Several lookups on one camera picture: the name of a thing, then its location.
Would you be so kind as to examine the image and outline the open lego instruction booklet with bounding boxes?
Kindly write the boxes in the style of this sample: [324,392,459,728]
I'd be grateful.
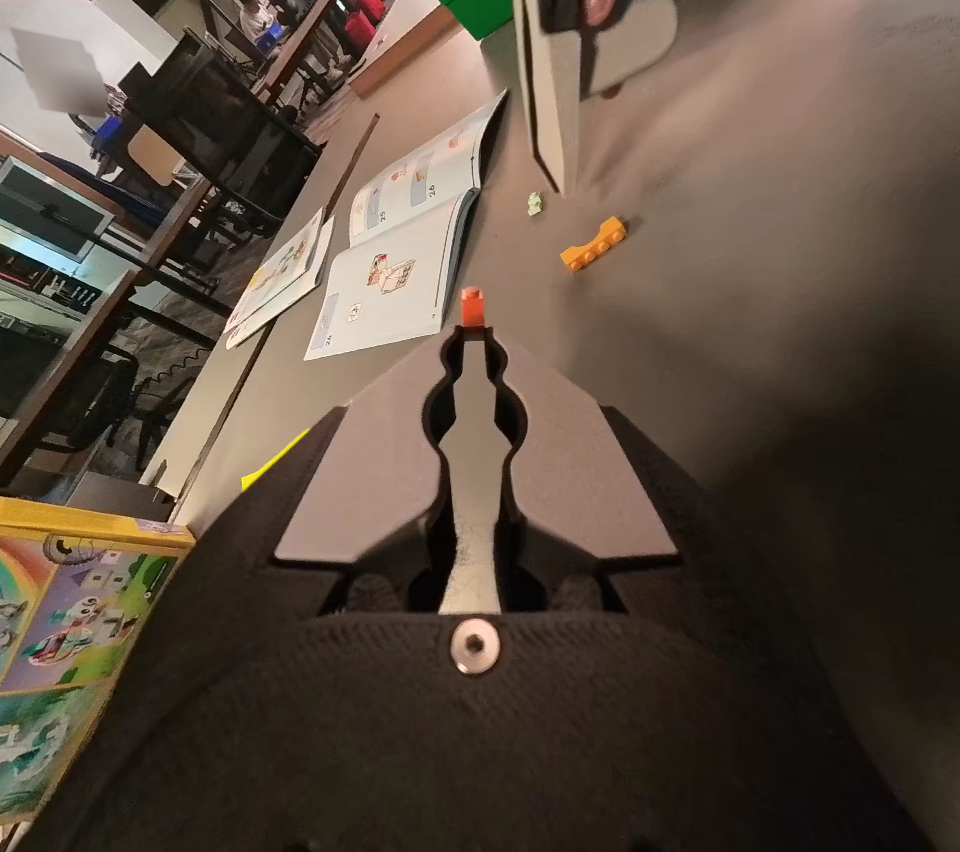
[303,87,512,362]

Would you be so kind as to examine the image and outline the grey computer monitor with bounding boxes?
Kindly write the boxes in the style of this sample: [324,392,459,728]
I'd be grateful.
[0,156,115,265]

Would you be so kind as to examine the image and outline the black office chair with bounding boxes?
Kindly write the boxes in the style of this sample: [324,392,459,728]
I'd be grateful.
[0,325,145,457]

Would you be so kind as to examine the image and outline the yellow sticky note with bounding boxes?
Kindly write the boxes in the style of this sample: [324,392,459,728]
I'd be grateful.
[240,427,312,492]

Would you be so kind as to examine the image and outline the black coiled cable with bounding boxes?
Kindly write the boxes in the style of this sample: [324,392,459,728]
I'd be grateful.
[144,336,216,393]

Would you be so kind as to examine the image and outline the black desk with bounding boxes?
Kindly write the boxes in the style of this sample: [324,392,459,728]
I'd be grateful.
[118,29,325,239]

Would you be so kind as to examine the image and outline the red chair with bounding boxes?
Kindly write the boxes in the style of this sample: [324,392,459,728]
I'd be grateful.
[339,0,393,49]

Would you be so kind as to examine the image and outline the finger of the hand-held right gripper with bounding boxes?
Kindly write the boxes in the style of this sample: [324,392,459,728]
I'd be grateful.
[521,0,584,197]
[509,0,561,193]

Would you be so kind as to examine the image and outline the orange lego arch brick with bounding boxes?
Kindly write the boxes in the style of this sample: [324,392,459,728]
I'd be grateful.
[559,216,630,273]

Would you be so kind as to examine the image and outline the brown wooden table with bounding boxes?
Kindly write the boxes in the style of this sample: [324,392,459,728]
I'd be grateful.
[0,175,220,487]

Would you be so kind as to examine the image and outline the colourful lego set box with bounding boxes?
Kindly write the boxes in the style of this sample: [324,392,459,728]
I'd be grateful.
[0,496,198,824]

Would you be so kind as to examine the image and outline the light wooden board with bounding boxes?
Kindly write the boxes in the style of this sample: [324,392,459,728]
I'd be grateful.
[347,0,483,100]

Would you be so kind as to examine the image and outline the long wooden table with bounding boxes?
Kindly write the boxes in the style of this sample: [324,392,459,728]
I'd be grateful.
[249,0,355,112]

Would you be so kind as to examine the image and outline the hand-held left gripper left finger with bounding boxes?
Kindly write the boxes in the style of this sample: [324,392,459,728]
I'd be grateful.
[272,327,462,569]

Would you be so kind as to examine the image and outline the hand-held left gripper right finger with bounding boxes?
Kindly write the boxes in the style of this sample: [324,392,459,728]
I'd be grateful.
[486,329,681,562]

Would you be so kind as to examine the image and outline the closed lego instruction booklet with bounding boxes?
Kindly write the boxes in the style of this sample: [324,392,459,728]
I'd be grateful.
[223,206,326,337]
[227,214,336,349]

